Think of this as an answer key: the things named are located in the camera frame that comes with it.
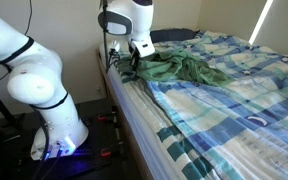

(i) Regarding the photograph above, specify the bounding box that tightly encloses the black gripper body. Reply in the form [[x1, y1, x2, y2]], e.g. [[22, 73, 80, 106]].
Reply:
[[128, 45, 142, 62]]

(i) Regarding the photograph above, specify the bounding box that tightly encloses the green cloth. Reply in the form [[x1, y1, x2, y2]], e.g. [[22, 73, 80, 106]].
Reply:
[[117, 48, 236, 90]]

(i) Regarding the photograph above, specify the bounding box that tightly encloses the dark blue pillow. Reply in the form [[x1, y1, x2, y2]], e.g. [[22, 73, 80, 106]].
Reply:
[[149, 28, 201, 44]]

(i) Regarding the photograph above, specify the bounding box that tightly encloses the white mattress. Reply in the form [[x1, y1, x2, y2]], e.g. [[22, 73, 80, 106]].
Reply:
[[98, 41, 175, 180]]

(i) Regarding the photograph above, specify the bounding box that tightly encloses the red black clamp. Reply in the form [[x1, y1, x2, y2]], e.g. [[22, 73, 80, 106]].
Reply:
[[97, 112, 119, 123], [99, 141, 124, 158]]

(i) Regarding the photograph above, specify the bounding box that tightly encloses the blue plaid duvet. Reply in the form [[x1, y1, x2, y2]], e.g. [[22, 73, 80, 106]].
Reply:
[[108, 30, 288, 180]]

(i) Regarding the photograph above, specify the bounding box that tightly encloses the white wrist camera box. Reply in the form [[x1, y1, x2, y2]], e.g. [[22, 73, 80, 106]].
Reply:
[[109, 39, 122, 53]]

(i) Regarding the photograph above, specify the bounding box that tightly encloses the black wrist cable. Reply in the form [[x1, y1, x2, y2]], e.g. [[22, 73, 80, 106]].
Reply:
[[99, 0, 120, 74]]

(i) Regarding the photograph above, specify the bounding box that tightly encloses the wooden bed frame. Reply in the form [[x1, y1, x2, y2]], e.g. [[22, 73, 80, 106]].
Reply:
[[96, 49, 155, 180]]

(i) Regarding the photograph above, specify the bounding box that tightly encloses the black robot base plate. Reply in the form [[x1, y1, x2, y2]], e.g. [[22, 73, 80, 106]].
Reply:
[[2, 99, 127, 180]]

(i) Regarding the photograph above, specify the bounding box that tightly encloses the black base cable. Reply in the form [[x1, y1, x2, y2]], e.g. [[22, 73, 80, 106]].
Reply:
[[30, 106, 53, 180]]

